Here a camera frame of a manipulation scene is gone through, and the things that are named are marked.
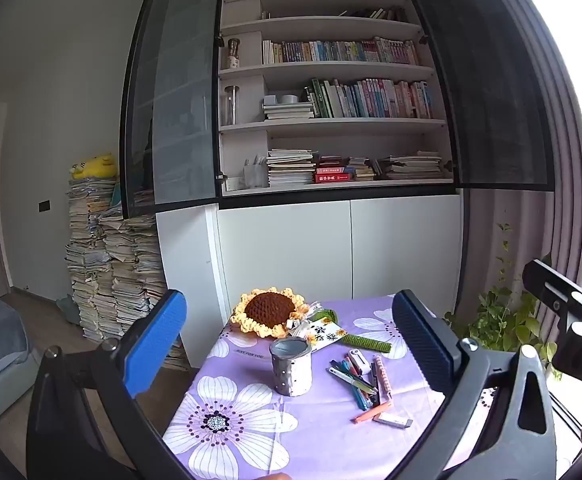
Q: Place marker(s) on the grey perforated pen holder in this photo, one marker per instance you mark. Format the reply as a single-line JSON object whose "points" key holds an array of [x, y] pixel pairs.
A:
{"points": [[291, 367]]}

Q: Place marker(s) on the pile of pens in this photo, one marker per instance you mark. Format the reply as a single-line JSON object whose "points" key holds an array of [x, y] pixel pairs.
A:
{"points": [[345, 370]]}

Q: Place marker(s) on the black framed glass door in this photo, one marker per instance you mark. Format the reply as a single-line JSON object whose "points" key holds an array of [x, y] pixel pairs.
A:
{"points": [[176, 85], [481, 85]]}

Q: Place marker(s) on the teal soft item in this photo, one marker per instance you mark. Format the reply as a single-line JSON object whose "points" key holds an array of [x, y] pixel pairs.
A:
{"points": [[67, 310]]}

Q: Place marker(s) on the green pen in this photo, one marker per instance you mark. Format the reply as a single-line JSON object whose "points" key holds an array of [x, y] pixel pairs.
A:
{"points": [[358, 385]]}

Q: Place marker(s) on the white correction tape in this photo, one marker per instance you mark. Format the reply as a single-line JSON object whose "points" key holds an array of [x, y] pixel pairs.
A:
{"points": [[360, 362]]}

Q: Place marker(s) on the clear glass bottle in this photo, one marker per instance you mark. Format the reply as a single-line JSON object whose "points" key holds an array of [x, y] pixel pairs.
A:
{"points": [[231, 105]]}

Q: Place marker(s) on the yellow plush toy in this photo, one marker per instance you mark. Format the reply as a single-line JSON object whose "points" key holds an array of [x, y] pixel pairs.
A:
{"points": [[95, 166]]}

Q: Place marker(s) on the stack of red books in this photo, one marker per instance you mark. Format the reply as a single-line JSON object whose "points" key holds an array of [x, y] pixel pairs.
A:
{"points": [[333, 172]]}

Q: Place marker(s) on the flat stack of grey books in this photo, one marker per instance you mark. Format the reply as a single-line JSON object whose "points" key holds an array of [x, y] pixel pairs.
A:
{"points": [[288, 111]]}

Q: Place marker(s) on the stack of paper booklets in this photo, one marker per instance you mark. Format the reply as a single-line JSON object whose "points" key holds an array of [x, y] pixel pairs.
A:
{"points": [[413, 166]]}

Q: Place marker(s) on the black wall switch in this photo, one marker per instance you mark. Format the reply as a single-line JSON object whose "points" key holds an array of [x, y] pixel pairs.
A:
{"points": [[44, 206]]}

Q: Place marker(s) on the green potted plant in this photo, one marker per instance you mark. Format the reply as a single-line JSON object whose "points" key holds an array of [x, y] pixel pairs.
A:
{"points": [[506, 320]]}

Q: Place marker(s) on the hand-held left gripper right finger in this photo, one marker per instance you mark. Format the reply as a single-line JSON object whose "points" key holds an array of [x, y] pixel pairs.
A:
{"points": [[421, 340]]}

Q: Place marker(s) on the purple floral tablecloth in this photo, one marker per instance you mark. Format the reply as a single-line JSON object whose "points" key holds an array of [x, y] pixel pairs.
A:
{"points": [[251, 375]]}

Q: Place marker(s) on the crochet sunflower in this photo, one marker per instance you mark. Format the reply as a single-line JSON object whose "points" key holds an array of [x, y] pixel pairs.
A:
{"points": [[268, 310]]}

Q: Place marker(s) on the row of green pink books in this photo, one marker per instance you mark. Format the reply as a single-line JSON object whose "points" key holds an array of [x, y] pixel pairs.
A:
{"points": [[371, 100]]}

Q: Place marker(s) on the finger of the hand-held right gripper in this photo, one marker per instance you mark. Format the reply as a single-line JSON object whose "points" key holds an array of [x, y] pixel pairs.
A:
{"points": [[553, 282]]}

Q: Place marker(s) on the leaning row of dark books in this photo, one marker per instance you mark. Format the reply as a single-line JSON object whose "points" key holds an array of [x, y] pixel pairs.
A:
{"points": [[376, 14]]}

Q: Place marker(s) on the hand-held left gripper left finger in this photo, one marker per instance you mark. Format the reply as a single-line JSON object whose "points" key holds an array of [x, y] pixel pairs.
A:
{"points": [[156, 340]]}

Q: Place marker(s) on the clear plastic organizer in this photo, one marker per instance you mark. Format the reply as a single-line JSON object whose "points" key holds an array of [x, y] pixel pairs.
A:
{"points": [[255, 172]]}

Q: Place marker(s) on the white grey eraser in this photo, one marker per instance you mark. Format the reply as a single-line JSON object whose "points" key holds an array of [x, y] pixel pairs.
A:
{"points": [[396, 421]]}

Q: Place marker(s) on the grey tape rolls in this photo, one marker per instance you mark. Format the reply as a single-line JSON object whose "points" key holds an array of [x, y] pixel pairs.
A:
{"points": [[281, 99]]}

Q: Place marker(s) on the long row of colourful books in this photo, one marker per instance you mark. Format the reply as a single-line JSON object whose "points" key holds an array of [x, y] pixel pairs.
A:
{"points": [[341, 51]]}

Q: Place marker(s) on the small stack of books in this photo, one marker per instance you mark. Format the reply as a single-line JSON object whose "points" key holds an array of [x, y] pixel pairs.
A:
{"points": [[362, 169]]}

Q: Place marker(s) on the white bookcase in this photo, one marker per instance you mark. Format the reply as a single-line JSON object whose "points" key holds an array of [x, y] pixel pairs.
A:
{"points": [[281, 240]]}

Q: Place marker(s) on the stack of white notebooks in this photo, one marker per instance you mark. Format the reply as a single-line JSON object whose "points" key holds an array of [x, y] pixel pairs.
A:
{"points": [[291, 167]]}

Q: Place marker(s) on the orange highlighter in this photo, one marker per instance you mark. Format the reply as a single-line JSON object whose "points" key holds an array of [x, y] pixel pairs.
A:
{"points": [[371, 412]]}

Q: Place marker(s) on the tall pile of papers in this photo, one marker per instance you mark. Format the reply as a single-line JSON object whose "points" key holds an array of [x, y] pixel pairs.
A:
{"points": [[116, 260]]}

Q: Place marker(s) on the white sunflower printed card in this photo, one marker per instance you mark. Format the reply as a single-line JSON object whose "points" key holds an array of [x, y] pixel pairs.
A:
{"points": [[327, 332]]}

